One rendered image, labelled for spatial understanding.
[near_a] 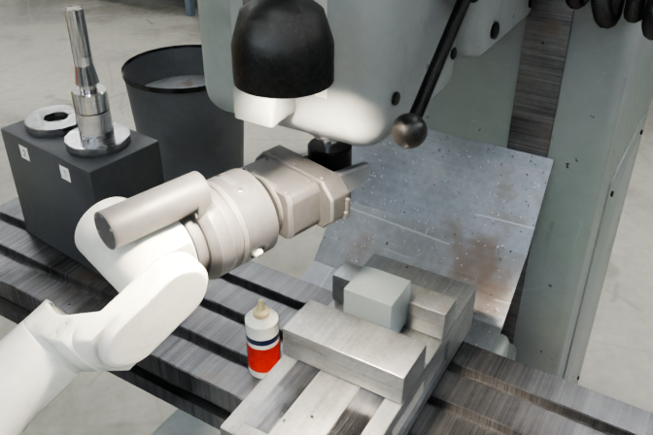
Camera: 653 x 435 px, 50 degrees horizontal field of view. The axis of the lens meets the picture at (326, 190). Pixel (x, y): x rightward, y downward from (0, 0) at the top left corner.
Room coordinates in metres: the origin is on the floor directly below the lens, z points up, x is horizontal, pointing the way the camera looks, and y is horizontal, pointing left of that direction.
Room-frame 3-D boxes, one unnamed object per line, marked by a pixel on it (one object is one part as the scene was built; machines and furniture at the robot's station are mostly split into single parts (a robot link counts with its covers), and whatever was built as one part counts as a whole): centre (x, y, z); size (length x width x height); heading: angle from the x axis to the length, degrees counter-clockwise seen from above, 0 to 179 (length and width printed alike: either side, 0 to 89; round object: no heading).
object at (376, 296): (0.63, -0.06, 1.07); 0.06 x 0.05 x 0.06; 60
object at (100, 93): (0.89, 0.32, 1.22); 0.05 x 0.05 x 0.01
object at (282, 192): (0.59, 0.06, 1.23); 0.13 x 0.12 x 0.10; 44
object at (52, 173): (0.92, 0.36, 1.06); 0.22 x 0.12 x 0.20; 52
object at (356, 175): (0.63, -0.02, 1.23); 0.06 x 0.02 x 0.03; 134
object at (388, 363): (0.58, -0.03, 1.05); 0.15 x 0.06 x 0.04; 60
